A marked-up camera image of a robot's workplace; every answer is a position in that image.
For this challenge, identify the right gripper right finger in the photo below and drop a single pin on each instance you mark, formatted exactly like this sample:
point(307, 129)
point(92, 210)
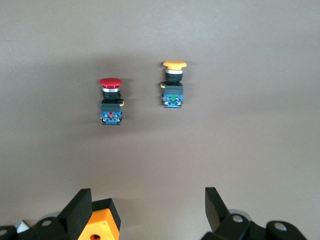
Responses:
point(215, 212)

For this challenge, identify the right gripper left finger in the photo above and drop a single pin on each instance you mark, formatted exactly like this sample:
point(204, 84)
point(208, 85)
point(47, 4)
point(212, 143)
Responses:
point(78, 212)

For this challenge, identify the red mushroom push button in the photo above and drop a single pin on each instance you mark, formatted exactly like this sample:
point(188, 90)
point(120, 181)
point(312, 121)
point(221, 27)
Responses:
point(111, 105)

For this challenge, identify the yellow mushroom push button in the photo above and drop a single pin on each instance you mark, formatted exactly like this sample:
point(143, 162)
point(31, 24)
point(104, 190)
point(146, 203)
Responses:
point(173, 90)

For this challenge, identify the orange button enclosure box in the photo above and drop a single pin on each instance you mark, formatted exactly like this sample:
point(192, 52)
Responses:
point(100, 225)

